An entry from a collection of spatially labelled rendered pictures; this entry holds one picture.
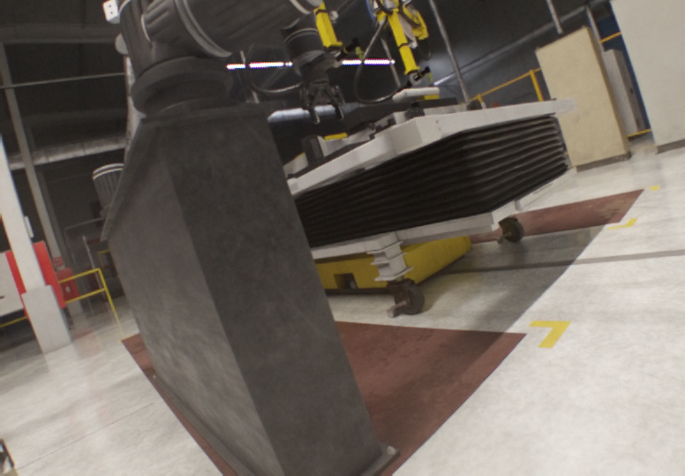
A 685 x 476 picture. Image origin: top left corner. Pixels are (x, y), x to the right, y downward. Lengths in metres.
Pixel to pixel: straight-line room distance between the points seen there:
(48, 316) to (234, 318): 5.79
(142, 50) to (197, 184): 0.34
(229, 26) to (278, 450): 0.88
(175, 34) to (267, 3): 0.21
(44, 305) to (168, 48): 5.78
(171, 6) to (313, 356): 0.80
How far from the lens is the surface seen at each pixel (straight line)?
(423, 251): 2.40
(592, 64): 6.23
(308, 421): 0.89
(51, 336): 6.50
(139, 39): 0.96
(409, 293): 1.91
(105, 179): 2.34
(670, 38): 6.00
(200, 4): 0.86
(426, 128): 1.34
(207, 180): 0.78
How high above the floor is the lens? 0.64
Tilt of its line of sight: 3 degrees down
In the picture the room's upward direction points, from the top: 18 degrees counter-clockwise
